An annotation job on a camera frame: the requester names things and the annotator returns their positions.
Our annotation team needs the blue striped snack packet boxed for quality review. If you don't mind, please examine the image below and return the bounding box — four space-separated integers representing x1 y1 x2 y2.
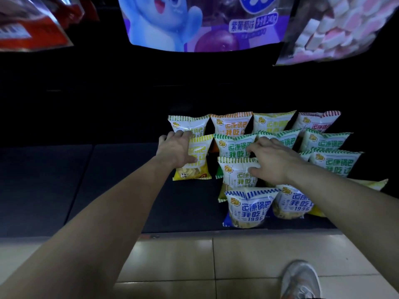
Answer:
222 186 282 230
272 183 314 221

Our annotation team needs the person's right forearm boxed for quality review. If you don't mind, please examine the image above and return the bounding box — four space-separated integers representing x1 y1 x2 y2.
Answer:
288 160 399 292

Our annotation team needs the grey orange sneaker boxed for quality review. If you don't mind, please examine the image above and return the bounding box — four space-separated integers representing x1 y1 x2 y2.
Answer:
280 260 322 299

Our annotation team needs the orange snack packet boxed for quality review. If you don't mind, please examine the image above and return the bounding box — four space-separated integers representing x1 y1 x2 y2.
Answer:
208 111 254 154

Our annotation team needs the bag of pink marshmallows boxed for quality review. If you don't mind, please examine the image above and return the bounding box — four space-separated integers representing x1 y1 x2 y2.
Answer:
273 0 399 67

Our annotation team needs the person's left forearm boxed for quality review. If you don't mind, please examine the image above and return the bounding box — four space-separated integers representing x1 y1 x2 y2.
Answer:
0 155 175 299

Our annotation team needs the red white snack packet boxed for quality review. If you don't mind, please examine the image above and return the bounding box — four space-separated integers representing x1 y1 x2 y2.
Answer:
0 0 74 53
57 0 101 31

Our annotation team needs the green striped snack packet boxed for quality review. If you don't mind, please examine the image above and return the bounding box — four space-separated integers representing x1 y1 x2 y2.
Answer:
256 128 303 150
298 148 315 163
309 148 365 179
299 127 354 154
213 132 259 180

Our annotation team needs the red striped snack packet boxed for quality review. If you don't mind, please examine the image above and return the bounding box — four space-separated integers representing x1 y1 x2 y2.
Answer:
292 110 342 133

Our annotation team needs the person's right hand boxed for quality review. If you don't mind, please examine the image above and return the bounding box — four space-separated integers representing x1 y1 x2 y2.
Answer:
246 136 308 186

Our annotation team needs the purple cat candy bag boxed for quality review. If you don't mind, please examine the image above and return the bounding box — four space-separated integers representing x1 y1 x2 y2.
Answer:
117 0 300 53

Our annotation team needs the person's left hand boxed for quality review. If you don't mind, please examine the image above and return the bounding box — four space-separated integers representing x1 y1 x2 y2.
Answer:
155 130 199 169

